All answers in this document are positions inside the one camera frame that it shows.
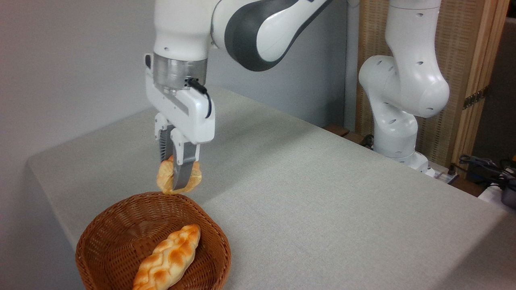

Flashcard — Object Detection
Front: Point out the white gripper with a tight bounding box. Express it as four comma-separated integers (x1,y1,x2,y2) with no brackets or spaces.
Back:
144,54,216,191

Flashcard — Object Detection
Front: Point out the round braided bread roll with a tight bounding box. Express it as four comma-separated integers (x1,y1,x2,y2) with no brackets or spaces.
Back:
156,155,203,195

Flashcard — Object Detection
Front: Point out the brown wicker basket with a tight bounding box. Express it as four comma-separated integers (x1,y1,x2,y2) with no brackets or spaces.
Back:
75,192,232,290

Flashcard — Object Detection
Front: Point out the long braided bread loaf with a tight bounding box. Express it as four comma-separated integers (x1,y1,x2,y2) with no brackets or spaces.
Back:
132,224,201,290

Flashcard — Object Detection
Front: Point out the grey tablecloth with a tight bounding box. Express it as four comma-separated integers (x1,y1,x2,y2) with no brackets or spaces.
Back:
26,85,516,290

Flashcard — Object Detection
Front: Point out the wooden bamboo folding screen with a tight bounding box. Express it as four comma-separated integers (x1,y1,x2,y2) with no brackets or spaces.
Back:
356,0,510,178

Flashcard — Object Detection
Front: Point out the metal screen hinge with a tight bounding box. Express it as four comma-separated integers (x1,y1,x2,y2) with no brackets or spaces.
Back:
463,87,489,110

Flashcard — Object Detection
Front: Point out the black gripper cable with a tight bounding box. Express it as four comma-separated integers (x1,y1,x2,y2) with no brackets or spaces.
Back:
186,78,212,119

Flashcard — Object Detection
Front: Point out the black cable bundle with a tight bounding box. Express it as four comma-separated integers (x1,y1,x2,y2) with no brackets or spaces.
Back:
458,155,516,182

